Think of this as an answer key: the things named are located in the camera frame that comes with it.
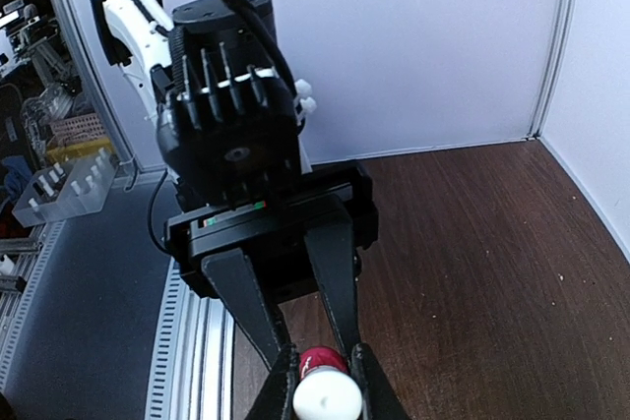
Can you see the clear plastic parts bin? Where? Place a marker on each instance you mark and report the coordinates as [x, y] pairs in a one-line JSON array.
[[69, 189]]

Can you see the white nail polish cap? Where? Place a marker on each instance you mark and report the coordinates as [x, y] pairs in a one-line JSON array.
[[327, 394]]

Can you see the left aluminium corner post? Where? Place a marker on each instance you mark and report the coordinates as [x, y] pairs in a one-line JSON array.
[[561, 25]]

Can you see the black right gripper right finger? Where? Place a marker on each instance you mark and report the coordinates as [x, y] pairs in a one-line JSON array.
[[380, 401]]

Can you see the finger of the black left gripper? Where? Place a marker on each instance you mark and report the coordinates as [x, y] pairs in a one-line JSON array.
[[330, 247], [232, 276]]

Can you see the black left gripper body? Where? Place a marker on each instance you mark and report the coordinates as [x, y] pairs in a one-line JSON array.
[[273, 238]]

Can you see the aluminium front frame rail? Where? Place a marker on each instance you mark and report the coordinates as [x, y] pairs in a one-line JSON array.
[[107, 330]]

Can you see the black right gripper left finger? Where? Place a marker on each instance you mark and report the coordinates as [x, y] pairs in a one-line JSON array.
[[274, 401]]

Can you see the pink perforated basket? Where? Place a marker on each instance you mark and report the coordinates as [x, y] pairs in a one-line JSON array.
[[76, 129]]

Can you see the red nail polish bottle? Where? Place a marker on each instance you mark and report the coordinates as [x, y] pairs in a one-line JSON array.
[[321, 356]]

